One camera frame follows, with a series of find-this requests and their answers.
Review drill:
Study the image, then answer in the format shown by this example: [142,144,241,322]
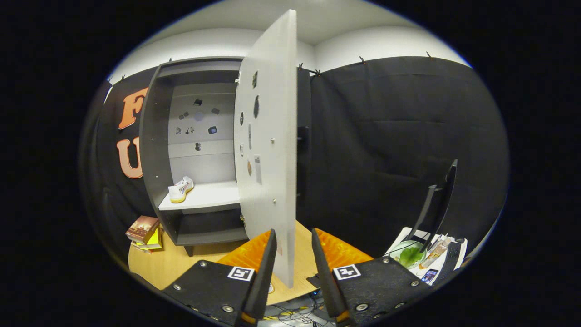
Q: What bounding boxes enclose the tangle of black cables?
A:
[261,291,339,327]

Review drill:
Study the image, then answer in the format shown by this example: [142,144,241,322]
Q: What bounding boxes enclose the clear plastic bottle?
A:
[419,236,453,269]

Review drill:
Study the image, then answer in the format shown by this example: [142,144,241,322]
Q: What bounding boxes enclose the black monitor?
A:
[406,159,458,253]

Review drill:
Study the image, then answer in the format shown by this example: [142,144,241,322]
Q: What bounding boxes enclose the dark grey shoe cabinet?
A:
[138,57,314,257]

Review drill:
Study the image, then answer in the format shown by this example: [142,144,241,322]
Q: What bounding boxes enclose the row of black cloth clips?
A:
[108,52,433,83]

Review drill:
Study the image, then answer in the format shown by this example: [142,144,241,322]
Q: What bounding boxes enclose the brown cover book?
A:
[126,216,160,245]

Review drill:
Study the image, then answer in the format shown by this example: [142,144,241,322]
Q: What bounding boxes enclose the yellow book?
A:
[143,227,164,251]

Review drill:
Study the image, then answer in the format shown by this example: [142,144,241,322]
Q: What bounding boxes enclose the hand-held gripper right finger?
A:
[311,228,433,327]

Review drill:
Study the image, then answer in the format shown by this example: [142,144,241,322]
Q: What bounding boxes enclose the black backdrop cloth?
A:
[79,57,509,273]

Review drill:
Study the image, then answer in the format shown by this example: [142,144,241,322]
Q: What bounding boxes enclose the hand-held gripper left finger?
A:
[161,229,278,327]

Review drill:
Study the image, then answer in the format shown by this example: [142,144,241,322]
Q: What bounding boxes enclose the beige shoe cabinet door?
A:
[234,9,298,289]

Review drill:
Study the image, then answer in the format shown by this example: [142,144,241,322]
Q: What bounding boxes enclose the green bowl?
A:
[390,241,427,269]

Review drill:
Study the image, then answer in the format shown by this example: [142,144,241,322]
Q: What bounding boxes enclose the white canvas shoe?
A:
[168,176,195,203]

